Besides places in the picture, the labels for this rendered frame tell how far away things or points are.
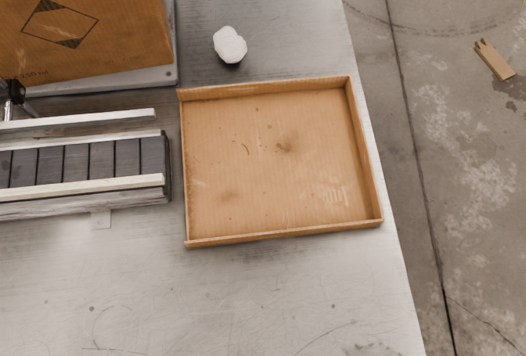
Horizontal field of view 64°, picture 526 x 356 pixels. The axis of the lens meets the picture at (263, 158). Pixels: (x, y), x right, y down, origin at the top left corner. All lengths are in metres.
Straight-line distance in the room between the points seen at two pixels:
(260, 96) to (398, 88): 1.15
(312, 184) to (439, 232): 1.02
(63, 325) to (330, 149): 0.49
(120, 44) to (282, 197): 0.35
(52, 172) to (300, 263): 0.40
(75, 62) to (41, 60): 0.05
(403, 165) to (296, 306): 1.12
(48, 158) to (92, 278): 0.19
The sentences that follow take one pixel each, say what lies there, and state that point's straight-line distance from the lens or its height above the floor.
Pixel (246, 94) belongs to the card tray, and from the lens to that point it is 0.75.
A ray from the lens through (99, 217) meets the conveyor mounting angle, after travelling 0.71.
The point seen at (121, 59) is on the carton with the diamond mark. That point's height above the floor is 0.89.
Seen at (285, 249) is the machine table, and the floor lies 0.83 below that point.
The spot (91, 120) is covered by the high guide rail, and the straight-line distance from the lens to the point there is 0.62.
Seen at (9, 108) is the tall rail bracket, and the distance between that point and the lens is 0.68.
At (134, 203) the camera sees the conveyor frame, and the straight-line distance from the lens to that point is 0.68.
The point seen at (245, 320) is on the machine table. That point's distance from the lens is 0.65.
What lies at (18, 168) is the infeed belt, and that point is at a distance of 0.73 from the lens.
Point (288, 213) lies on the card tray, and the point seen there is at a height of 0.83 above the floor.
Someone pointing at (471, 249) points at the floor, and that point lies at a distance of 1.70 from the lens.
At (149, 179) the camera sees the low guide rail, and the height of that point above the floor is 0.91.
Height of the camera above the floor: 1.48
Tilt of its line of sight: 68 degrees down
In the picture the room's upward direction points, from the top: 5 degrees clockwise
